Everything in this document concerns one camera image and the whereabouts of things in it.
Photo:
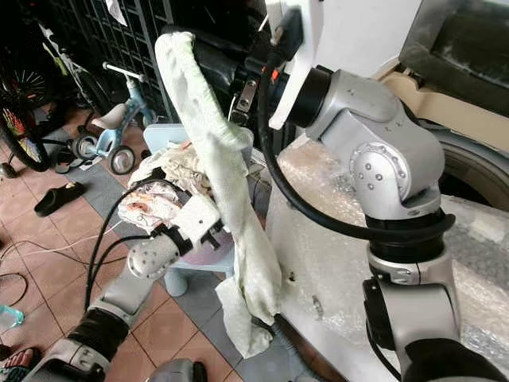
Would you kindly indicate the person foot in sandal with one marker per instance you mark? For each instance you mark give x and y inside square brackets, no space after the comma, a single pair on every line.
[20,368]

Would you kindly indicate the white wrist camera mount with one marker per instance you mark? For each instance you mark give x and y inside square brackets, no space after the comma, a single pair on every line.
[278,111]
[199,216]

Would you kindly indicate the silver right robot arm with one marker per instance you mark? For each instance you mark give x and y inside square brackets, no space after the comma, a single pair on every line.
[398,167]

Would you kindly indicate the grey robot foot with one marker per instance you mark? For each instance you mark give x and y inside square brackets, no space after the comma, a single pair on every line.
[175,372]

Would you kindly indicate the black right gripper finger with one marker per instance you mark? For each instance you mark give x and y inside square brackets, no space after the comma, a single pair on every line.
[207,45]
[211,76]

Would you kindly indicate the beige cabinet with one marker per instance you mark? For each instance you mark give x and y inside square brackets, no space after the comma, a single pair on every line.
[437,103]

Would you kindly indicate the cream crumpled cloth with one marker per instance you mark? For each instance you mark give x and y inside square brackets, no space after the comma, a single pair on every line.
[183,163]

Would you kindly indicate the grey metal framed panel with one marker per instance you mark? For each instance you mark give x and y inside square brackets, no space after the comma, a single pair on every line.
[461,40]

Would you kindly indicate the black child bicycle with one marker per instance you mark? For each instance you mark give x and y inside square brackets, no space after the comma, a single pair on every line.
[20,127]

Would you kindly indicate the light blue plastic stool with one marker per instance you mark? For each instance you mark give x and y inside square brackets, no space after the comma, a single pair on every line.
[163,135]

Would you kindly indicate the bubble wrapped washing machine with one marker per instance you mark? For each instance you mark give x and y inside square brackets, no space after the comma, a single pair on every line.
[366,263]

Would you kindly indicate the white rag on gate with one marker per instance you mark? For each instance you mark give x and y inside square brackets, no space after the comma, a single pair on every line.
[117,9]

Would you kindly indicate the floral patterned cloth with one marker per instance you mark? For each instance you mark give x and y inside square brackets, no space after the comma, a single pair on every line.
[151,208]

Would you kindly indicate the clear plastic water bottle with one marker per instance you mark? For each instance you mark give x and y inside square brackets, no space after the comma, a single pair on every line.
[9,316]

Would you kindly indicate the black sandal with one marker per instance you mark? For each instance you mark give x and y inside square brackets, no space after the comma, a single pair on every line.
[62,159]

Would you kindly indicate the light blue child tricycle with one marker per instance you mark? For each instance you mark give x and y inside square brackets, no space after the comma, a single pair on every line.
[119,127]

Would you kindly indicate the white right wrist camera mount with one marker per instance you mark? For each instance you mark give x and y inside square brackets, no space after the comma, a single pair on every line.
[278,111]

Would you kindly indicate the pale green checked cloth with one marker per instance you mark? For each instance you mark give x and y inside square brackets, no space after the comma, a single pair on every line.
[215,199]

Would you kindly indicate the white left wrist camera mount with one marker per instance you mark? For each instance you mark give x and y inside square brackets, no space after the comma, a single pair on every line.
[199,216]

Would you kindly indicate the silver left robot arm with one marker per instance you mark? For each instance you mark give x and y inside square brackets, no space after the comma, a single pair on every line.
[135,294]

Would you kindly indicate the black metal grille gate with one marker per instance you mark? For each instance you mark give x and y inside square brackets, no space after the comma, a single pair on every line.
[127,48]

